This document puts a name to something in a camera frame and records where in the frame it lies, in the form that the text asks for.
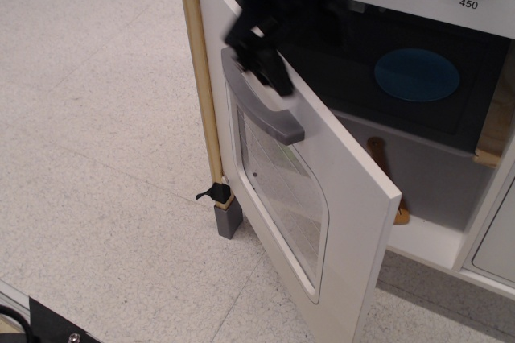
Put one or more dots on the white cabinet door right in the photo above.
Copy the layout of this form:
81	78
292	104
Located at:
495	238

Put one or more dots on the black tape strip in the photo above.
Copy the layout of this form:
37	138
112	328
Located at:
218	192

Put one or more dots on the light wooden corner post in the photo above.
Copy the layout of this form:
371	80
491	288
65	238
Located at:
195	33

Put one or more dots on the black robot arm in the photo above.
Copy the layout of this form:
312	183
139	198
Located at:
263	25

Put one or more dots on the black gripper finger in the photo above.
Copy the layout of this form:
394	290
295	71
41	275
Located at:
272	70
334	23

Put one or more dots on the white oven door with window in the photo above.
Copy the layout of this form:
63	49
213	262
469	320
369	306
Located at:
322	208

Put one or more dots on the white toy kitchen cabinet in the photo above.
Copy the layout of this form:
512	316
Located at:
398	136

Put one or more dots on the grey plastic foot cap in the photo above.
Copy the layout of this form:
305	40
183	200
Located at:
228	220

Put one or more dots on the blue round plate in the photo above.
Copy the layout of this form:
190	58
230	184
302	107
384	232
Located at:
417	75

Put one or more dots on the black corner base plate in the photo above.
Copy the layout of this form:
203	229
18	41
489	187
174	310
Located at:
49	326

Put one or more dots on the wooden slotted spatula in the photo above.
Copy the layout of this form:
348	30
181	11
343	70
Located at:
376	148

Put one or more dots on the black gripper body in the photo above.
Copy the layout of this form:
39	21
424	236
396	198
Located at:
289	5

